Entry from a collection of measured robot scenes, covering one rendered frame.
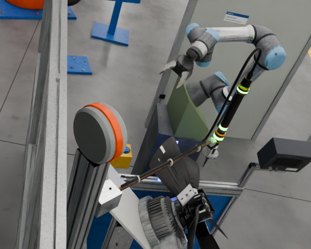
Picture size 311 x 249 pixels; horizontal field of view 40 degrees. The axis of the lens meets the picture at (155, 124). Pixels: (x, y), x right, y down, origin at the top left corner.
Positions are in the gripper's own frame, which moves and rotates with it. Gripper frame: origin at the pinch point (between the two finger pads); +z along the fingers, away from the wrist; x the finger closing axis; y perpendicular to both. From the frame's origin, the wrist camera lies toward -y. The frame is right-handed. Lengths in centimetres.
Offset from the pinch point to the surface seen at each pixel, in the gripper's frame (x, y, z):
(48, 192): -7, -82, 83
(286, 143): -68, 48, -49
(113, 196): -16, -21, 60
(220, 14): 18, 111, -144
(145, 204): -29, 31, 39
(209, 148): -32.1, 4.4, 10.2
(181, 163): -28.3, 19.3, 16.7
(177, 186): -33.5, 20.6, 25.5
